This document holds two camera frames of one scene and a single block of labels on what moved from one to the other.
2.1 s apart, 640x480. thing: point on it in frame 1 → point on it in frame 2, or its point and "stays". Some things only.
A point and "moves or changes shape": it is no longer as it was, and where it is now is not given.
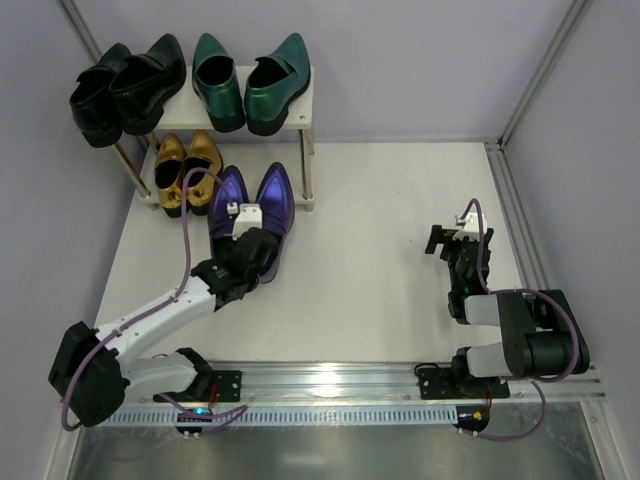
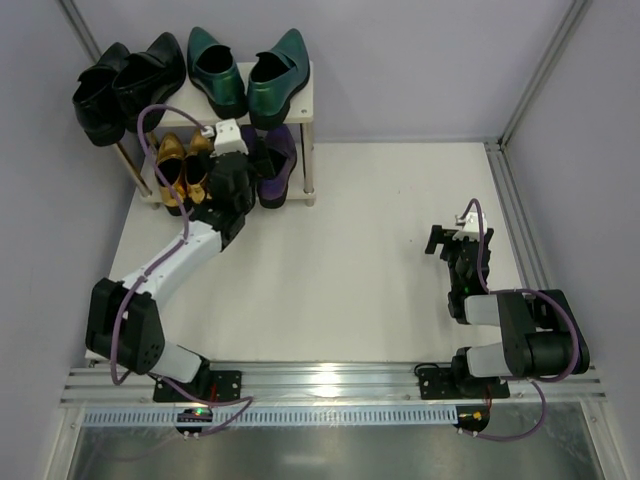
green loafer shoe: x=273 y=83 stays
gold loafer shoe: x=169 y=174 stays
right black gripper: x=458 y=245 stays
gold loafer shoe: x=202 y=184 stays
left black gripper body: x=257 y=245 → x=232 y=163
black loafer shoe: x=142 y=84 stays
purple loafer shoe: x=275 y=195 → x=272 y=190
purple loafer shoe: x=221 y=222 moves or changes shape
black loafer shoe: x=91 y=100 stays
